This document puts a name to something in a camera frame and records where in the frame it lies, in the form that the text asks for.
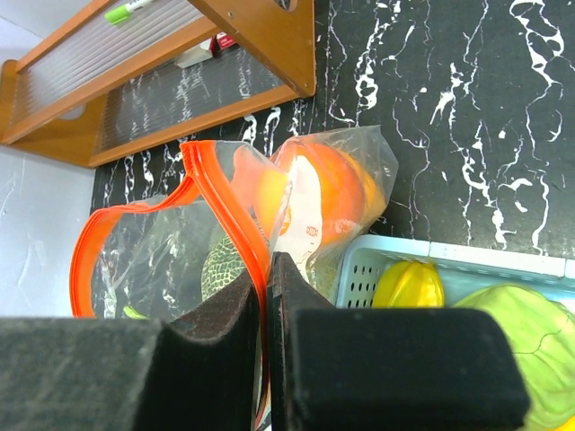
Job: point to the yellow starfruit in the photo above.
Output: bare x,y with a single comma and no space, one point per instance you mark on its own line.
409,284

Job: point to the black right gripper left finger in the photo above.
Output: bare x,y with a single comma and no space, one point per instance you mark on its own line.
196,373

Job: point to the green cabbage upper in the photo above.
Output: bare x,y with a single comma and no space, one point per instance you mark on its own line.
540,333

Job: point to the orange yellow bell pepper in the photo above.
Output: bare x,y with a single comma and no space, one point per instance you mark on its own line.
271,203

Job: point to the green capped marker pen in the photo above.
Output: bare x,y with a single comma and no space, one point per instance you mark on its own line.
123,12

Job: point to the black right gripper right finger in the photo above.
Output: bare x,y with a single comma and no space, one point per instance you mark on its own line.
385,369

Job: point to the netted green melon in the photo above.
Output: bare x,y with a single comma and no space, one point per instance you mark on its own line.
222,266

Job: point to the wooden shelf rack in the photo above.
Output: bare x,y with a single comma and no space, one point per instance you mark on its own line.
93,92

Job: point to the small red white object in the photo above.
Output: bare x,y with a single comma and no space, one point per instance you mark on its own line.
204,51

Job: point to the light blue plastic basket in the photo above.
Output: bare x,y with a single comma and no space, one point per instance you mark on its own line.
462,269

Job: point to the clear orange-zip bag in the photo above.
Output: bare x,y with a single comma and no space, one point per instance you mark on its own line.
143,260

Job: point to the orange fruit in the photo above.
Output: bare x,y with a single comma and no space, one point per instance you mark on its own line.
333,196

